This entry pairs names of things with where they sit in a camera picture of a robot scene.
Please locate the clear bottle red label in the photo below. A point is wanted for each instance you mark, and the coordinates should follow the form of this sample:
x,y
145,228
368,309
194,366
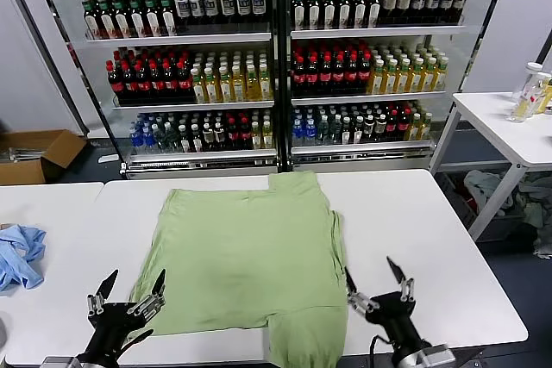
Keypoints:
x,y
538,98

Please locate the dark bottle white cap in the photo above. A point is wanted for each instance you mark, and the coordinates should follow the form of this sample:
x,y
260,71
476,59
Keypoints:
x,y
346,132
369,130
197,140
184,140
208,139
220,139
358,131
380,129

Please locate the white grey crumpled cloth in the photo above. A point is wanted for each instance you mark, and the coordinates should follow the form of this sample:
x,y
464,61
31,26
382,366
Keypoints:
x,y
544,247

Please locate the grey green crumpled garment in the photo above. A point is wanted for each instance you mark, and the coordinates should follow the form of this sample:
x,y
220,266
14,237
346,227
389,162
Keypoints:
x,y
483,185

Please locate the metal tubes bundle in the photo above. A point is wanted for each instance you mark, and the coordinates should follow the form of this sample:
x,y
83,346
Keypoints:
x,y
23,154

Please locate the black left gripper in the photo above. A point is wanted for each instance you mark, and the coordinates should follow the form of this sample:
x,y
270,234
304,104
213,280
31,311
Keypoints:
x,y
114,325

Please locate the glass door beverage cooler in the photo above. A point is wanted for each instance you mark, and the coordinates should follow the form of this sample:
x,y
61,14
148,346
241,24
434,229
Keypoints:
x,y
375,32
172,38

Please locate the blue water bottle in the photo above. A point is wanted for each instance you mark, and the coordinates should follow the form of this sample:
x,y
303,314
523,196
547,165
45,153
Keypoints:
x,y
136,140
297,133
148,140
309,133

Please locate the small white flat object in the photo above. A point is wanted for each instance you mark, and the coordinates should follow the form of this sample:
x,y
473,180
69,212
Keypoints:
x,y
107,158

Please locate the green cap tea bottle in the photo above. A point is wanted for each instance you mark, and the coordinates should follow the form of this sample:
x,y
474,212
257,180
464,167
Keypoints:
x,y
374,10
298,12
314,12
136,21
168,19
91,23
152,19
360,11
344,11
329,12
106,21
121,21

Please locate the dark bottle beige label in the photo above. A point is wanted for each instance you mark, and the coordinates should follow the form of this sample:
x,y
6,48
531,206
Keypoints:
x,y
404,3
390,4

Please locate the black mesh laundry basket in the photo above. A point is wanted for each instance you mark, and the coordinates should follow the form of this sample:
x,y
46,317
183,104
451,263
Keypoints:
x,y
455,206

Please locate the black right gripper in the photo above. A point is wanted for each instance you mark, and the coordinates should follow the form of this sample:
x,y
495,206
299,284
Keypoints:
x,y
394,316

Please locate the white side table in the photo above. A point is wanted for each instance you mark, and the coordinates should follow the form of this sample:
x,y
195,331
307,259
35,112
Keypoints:
x,y
496,126

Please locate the red crumpled cloth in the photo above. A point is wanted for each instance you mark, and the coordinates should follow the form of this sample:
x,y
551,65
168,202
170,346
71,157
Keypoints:
x,y
469,202

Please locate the light blue crumpled garment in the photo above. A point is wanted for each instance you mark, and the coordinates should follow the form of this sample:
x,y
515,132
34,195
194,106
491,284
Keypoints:
x,y
21,256

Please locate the brown cardboard box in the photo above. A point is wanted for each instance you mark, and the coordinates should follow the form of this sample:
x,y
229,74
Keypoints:
x,y
56,150

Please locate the green tinted water bottle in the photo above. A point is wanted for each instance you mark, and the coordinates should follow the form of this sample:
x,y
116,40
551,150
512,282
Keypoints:
x,y
172,140
322,132
334,132
160,140

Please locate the yellow drink bottle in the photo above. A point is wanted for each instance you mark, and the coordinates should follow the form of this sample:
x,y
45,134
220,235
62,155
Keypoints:
x,y
403,78
415,127
440,76
549,94
390,79
428,77
427,126
256,137
267,137
238,89
252,88
198,90
376,79
416,78
266,87
225,89
211,90

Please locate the light green t-shirt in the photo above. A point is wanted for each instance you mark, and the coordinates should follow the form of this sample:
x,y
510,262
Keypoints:
x,y
241,247

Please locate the clear bottle yellow liquid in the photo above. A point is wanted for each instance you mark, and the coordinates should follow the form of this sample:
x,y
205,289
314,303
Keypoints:
x,y
522,105

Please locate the red cap cola bottle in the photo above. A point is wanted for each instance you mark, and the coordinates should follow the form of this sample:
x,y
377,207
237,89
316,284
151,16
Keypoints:
x,y
245,137
391,126
324,77
364,75
298,77
115,83
142,83
233,137
129,83
170,82
184,82
311,77
403,126
337,76
350,76
156,82

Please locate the teal crumpled garment pile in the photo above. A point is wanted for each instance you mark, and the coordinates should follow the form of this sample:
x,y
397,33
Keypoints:
x,y
535,208

